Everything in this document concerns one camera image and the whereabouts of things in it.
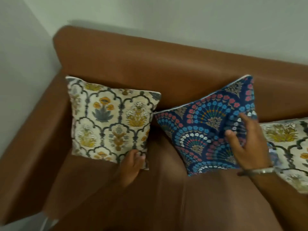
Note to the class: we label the brown leather sofa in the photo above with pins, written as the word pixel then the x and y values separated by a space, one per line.
pixel 182 69

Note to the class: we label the person's right forearm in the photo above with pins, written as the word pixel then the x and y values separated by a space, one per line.
pixel 281 199

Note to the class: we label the cream floral cushion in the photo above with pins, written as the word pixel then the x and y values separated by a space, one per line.
pixel 288 141
pixel 108 120

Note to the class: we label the person's left hand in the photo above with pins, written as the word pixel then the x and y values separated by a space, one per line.
pixel 128 169

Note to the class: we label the person's left forearm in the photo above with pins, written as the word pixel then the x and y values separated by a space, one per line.
pixel 96 204

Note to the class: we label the blue fan-patterned cushion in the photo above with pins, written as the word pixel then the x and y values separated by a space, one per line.
pixel 199 132

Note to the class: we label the person's right thumb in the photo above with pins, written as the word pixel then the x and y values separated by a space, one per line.
pixel 233 139

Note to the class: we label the person's right hand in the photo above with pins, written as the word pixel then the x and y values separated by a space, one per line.
pixel 253 151

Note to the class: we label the person's left fingers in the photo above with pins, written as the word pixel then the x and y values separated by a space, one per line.
pixel 139 157

